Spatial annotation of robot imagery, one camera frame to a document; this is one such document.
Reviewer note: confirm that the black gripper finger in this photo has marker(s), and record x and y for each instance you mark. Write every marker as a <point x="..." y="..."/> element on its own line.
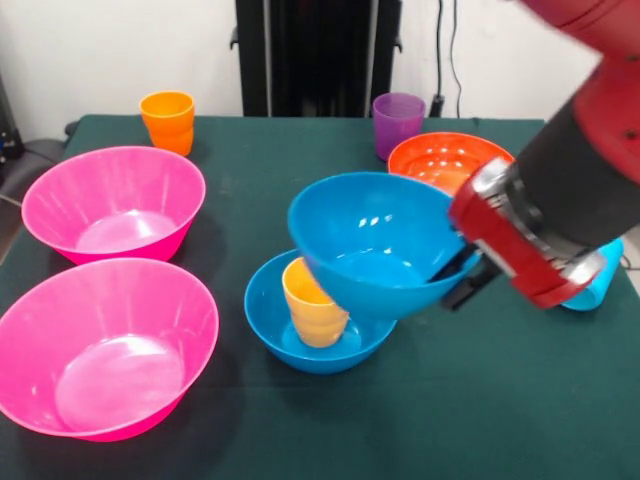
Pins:
<point x="467" y="290"/>
<point x="452" y="267"/>

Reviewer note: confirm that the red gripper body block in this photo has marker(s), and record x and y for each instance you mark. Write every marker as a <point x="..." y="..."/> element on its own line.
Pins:
<point x="500" y="245"/>

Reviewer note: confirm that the blue plastic bowl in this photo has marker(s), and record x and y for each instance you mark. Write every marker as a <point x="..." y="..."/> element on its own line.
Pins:
<point x="265" y="315"/>
<point x="350" y="235"/>

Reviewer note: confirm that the light blue plastic cup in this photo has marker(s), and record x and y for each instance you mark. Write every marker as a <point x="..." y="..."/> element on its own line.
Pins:
<point x="600" y="285"/>

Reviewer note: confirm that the yellow plastic cup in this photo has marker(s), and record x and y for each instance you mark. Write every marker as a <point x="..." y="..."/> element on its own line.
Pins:
<point x="317" y="320"/>

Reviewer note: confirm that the pink plastic bowl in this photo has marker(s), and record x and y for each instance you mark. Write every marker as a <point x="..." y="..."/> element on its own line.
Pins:
<point x="75" y="200"/>
<point x="100" y="350"/>

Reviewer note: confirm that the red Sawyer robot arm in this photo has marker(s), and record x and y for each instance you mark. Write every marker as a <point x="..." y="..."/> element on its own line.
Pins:
<point x="590" y="140"/>

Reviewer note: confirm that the red-orange plastic bowl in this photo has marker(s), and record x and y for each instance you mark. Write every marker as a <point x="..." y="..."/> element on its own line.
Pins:
<point x="435" y="155"/>

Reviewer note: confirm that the dark green table cloth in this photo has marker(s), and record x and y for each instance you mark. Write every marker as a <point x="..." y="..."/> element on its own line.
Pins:
<point x="450" y="400"/>

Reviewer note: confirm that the purple plastic cup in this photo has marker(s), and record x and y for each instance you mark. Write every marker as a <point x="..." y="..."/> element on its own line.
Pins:
<point x="397" y="120"/>

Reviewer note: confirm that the orange plastic cup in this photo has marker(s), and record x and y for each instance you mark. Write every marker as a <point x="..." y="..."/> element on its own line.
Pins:
<point x="167" y="125"/>

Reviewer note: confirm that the black upright post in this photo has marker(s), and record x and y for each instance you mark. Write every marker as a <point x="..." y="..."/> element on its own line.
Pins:
<point x="310" y="50"/>

